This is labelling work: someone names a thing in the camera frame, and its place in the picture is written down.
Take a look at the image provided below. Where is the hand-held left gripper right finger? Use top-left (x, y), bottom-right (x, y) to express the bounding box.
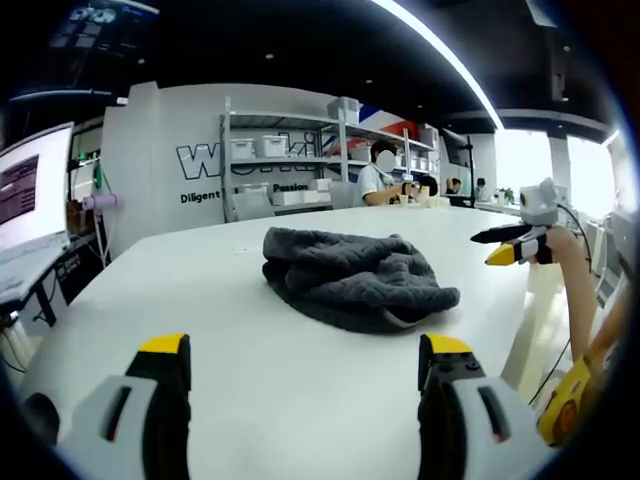
top-left (417, 333), bottom-right (556, 480)

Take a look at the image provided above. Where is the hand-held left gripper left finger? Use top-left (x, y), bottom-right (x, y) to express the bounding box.
top-left (57, 333), bottom-right (193, 480)

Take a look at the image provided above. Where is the dark grey quilted towel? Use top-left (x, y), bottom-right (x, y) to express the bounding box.
top-left (261, 226), bottom-right (461, 335)

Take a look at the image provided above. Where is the black monitor on stand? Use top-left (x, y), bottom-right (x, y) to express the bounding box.
top-left (441, 127), bottom-right (477, 207)

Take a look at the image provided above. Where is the yellow printed garment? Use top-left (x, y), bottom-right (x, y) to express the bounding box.
top-left (536, 349), bottom-right (624, 448)

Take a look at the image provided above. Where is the ceiling light strip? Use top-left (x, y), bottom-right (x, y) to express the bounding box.
top-left (370, 0), bottom-right (505, 132)

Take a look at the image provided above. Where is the white table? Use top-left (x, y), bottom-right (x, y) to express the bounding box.
top-left (14, 204), bottom-right (594, 480)

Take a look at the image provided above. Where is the grey storage bin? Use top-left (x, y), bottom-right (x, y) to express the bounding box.
top-left (326, 96), bottom-right (363, 125)

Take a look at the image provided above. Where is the grey metal shelf rack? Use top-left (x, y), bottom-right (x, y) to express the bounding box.
top-left (218, 96), bottom-right (442, 225)

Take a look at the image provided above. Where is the purple roll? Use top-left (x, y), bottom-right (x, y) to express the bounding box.
top-left (81, 193), bottom-right (122, 212)

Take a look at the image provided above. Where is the white storage bin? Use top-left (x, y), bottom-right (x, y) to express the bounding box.
top-left (256, 134), bottom-right (290, 158)
top-left (230, 137), bottom-right (257, 161)

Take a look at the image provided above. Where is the grey chair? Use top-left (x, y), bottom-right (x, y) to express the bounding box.
top-left (230, 191), bottom-right (277, 222)

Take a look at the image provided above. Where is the computer monitor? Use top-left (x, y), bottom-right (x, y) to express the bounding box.
top-left (0, 121), bottom-right (76, 255)

